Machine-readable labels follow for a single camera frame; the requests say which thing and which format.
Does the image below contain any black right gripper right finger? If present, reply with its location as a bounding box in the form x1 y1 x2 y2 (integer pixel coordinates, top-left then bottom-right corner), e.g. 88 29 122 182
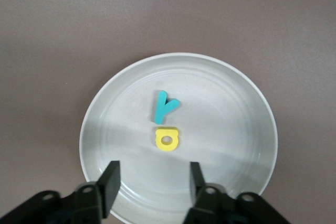
183 161 292 224

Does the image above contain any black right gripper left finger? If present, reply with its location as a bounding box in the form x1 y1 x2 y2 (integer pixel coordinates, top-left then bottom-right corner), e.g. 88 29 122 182
0 160 121 224

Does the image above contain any yellow foam letter d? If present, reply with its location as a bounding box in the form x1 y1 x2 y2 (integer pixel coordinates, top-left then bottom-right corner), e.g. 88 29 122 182
154 127 180 152

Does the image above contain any cyan foam letter y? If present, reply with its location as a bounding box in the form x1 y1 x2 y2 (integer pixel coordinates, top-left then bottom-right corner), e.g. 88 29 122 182
153 90 181 125

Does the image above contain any beige brown plate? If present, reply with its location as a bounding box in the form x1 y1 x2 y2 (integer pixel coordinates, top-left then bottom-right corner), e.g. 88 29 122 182
79 52 278 224

